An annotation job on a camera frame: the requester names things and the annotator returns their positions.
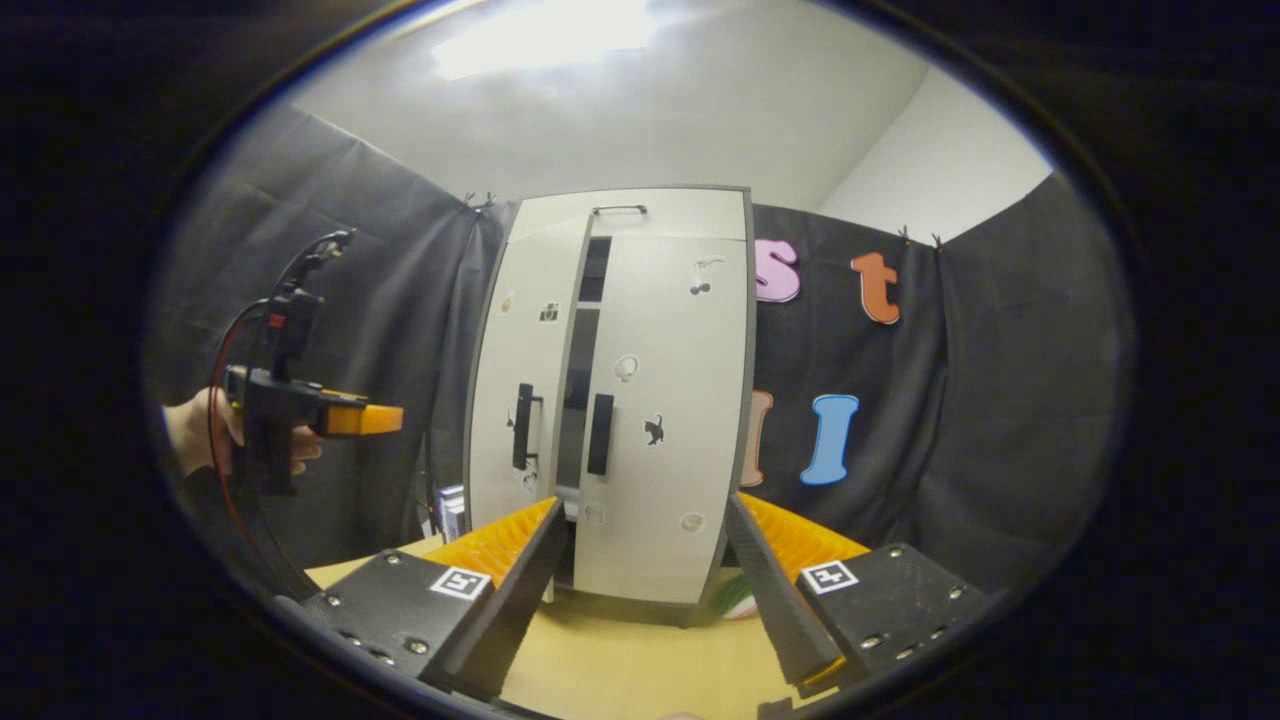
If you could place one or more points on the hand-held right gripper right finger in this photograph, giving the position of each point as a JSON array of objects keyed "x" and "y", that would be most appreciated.
[{"x": 770, "y": 590}]

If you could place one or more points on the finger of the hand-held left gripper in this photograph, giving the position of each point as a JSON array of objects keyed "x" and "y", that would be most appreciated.
[{"x": 365, "y": 418}]

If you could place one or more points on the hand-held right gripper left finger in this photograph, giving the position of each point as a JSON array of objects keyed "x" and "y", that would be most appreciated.
[{"x": 520, "y": 590}]

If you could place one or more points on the white cabinet door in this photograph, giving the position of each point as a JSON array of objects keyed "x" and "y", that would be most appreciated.
[
  {"x": 520, "y": 330},
  {"x": 670, "y": 500}
]

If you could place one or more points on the white grey cabinet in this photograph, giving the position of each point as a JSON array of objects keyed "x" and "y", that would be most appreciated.
[{"x": 578, "y": 400}]

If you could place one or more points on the white cabinet drawer front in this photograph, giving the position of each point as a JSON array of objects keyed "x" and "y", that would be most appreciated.
[{"x": 690, "y": 212}]

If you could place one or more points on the watermelon slice toy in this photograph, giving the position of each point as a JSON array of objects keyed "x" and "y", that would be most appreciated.
[{"x": 737, "y": 598}]

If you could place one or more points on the white book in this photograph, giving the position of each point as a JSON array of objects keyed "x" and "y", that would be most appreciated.
[{"x": 459, "y": 512}]

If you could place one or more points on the black backdrop cloth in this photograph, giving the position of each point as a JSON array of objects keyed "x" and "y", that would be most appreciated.
[{"x": 1000, "y": 400}]

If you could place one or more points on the ceiling light panel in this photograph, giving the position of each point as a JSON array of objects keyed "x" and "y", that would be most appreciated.
[{"x": 545, "y": 35}]

